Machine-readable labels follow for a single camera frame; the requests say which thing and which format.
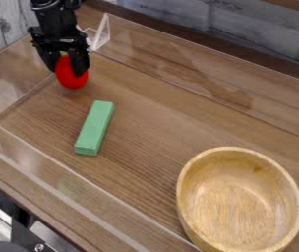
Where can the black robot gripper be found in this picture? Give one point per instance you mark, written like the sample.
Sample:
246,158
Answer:
56,35

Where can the red plush strawberry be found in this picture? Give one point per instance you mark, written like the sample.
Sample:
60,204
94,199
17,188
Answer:
66,76

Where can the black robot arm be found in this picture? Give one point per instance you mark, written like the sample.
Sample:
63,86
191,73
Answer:
54,3

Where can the green rectangular block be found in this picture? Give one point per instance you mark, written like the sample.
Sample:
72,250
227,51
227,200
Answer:
94,129

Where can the round wooden bowl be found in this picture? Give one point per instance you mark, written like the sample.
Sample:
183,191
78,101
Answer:
238,202

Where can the clear acrylic enclosure walls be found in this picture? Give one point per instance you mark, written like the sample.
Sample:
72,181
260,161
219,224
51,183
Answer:
183,99

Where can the black metal table bracket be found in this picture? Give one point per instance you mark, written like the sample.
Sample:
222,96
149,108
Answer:
23,237

